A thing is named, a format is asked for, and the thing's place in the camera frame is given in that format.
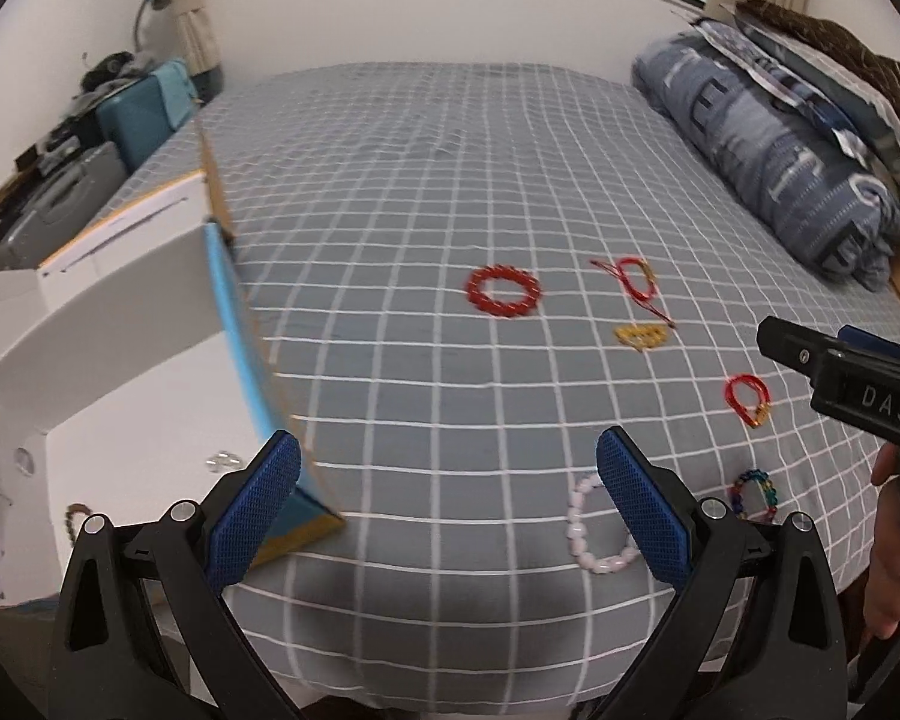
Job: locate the white cardboard box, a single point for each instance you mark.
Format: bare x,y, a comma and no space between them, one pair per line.
120,360

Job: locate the folded blue quilt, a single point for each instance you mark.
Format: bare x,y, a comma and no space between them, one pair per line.
757,150

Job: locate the teal suitcase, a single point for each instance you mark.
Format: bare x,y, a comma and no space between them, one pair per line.
139,120

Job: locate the person's right hand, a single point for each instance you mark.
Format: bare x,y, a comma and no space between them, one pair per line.
886,585

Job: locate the grey suitcase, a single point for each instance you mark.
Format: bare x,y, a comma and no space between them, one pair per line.
60,202

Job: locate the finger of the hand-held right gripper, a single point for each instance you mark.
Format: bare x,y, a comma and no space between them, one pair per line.
791,349
881,345

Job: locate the grey checked bedsheet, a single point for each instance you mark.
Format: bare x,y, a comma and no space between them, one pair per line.
435,187

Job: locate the dark blue patterned pillow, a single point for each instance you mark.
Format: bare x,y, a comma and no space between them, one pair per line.
832,86

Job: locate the pile of dark clutter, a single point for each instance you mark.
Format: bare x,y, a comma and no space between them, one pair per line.
112,67

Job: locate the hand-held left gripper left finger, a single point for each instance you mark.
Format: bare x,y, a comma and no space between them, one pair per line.
259,510

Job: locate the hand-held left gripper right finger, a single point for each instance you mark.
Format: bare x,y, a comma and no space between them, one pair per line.
637,510

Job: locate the brown blanket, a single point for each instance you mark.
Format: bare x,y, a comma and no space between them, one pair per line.
832,34

